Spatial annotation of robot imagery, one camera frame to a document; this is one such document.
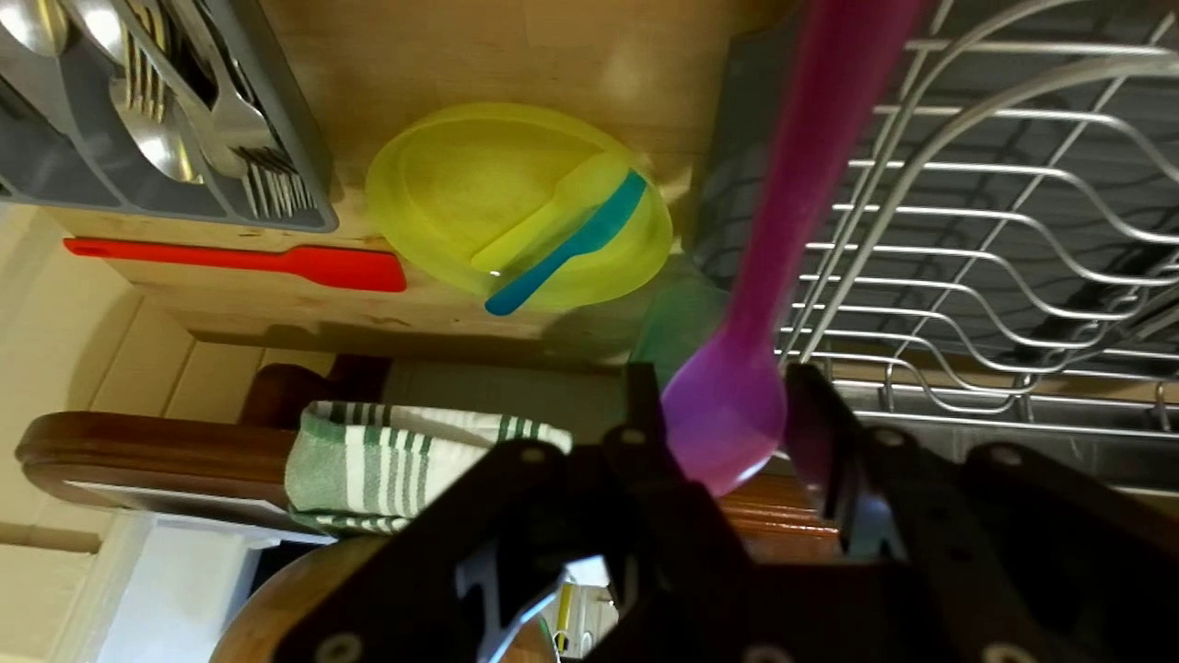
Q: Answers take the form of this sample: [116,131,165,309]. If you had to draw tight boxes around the red silicone spatula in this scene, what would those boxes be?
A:
[65,237,405,291]

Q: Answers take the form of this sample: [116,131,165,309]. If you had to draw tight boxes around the yellow-green plastic spoon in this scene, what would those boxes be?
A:
[471,152,631,275]

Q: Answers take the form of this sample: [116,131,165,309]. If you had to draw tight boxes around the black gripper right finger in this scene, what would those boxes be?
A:
[782,364,861,514]

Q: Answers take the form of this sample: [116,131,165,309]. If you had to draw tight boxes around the yellow-green plastic plate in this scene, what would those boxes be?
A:
[364,103,673,314]

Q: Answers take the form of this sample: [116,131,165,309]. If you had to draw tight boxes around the striped green dish towel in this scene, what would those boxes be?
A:
[285,401,574,532]

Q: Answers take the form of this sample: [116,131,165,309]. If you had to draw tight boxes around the steel dish rack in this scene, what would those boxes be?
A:
[774,0,1179,498]

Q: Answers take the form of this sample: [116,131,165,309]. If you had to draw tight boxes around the purple plastic spoon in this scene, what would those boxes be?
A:
[663,0,929,494]

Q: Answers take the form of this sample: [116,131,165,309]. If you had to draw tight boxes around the teal plastic cup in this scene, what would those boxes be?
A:
[631,266,727,384]

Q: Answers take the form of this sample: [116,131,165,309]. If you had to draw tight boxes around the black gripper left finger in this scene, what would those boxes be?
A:
[606,362,685,490]

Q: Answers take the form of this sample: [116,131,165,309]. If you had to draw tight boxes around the grey cutlery tray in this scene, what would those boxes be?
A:
[0,0,334,230]

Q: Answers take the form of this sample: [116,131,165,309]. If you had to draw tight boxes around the teal plastic spoon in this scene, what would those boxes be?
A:
[478,174,646,318]

